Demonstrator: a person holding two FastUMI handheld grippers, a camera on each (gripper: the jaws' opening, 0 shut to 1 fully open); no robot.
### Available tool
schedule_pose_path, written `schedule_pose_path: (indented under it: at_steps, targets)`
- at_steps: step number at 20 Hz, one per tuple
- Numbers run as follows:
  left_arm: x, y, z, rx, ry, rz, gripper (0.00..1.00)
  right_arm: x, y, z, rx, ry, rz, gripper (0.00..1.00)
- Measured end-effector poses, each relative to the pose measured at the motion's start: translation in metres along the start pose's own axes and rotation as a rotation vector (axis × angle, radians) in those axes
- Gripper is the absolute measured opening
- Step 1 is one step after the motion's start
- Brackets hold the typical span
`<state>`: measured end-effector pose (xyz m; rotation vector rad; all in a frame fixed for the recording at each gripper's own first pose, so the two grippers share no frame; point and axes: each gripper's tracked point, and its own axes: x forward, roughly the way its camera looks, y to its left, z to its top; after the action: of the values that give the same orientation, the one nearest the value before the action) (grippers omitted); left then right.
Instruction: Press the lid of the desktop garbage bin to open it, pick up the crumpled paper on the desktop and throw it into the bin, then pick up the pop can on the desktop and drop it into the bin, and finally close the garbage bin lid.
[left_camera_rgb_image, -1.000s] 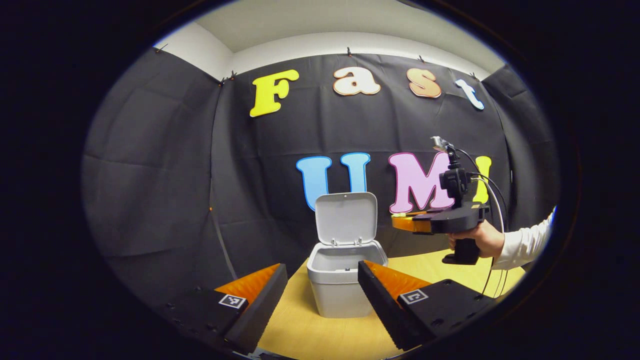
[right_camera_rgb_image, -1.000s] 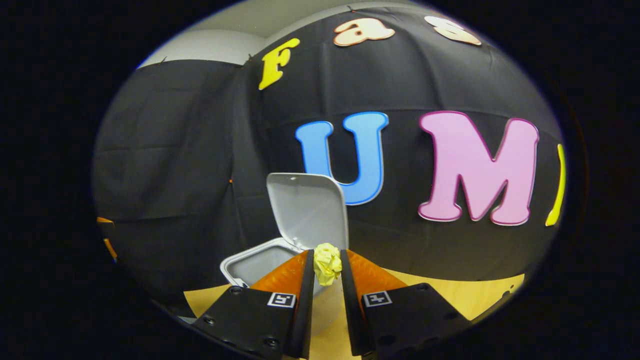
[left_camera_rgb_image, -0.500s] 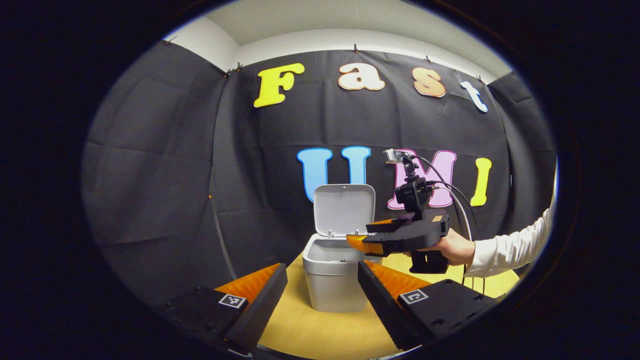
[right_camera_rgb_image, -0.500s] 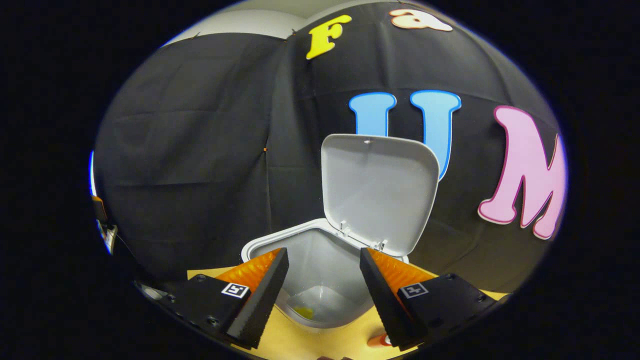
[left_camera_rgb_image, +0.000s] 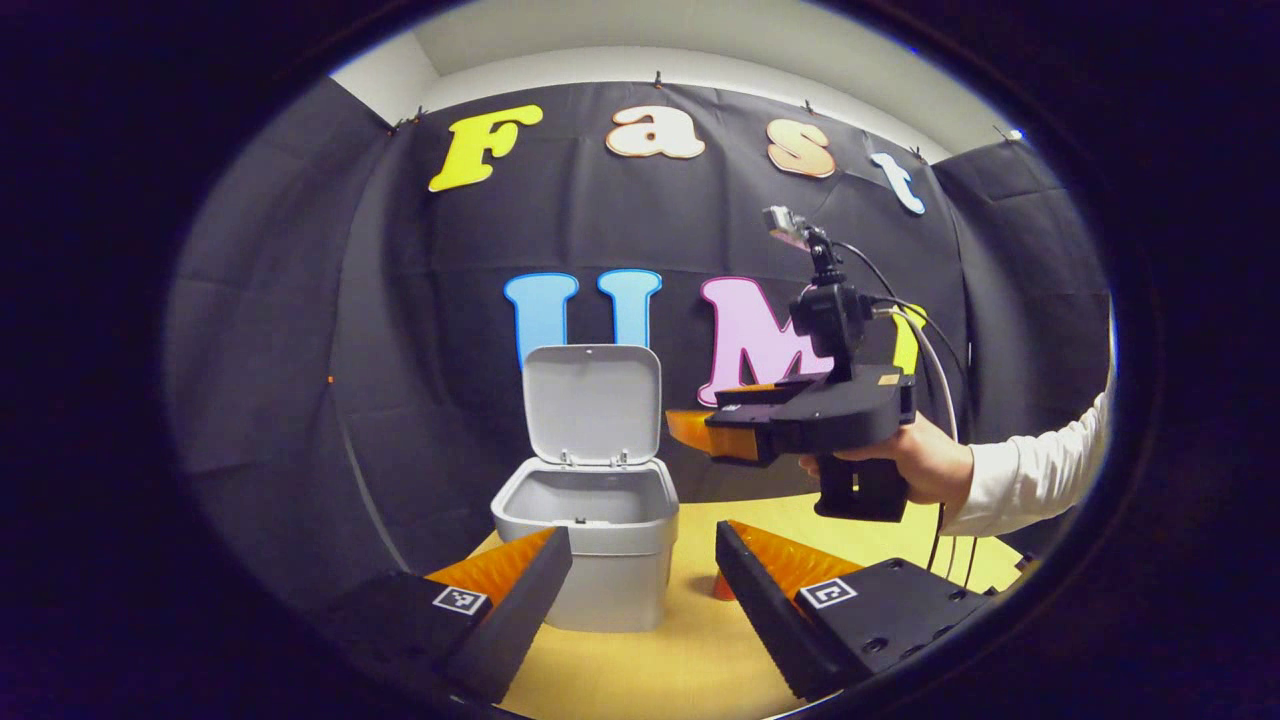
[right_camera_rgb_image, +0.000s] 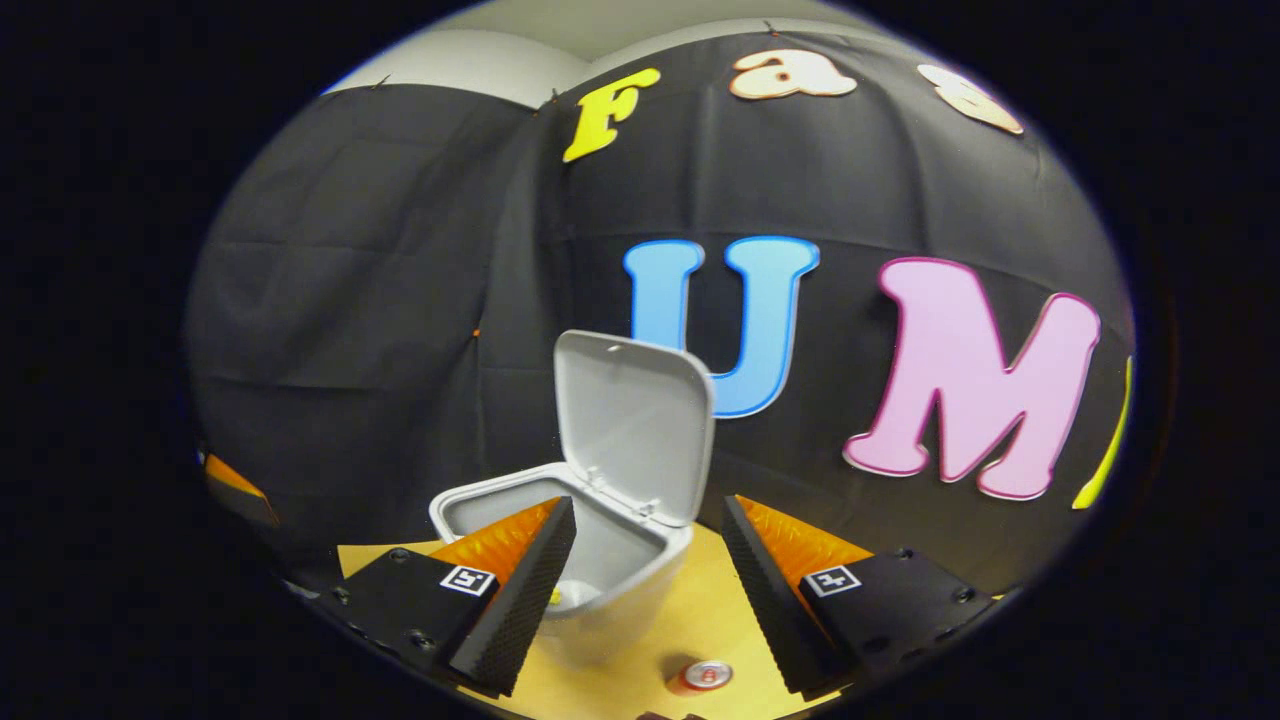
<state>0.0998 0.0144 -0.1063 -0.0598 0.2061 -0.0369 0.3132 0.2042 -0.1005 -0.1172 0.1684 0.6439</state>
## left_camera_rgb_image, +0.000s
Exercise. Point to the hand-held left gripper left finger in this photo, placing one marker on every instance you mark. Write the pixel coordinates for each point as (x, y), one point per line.
(520, 620)

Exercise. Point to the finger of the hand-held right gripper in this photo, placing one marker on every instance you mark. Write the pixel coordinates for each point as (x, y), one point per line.
(770, 393)
(720, 438)

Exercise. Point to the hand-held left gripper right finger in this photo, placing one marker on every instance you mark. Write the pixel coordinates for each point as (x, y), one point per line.
(765, 620)

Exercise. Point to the red pop can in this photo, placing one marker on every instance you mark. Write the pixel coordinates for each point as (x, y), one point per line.
(722, 587)

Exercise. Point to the white desktop garbage bin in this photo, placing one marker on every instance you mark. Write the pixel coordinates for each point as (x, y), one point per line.
(600, 520)

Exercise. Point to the wooden desktop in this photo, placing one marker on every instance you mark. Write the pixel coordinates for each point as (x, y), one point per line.
(690, 650)

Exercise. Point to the black backdrop cloth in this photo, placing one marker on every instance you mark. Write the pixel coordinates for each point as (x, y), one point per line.
(450, 300)

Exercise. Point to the row of black cloth clips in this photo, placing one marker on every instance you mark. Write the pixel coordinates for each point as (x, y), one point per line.
(658, 78)

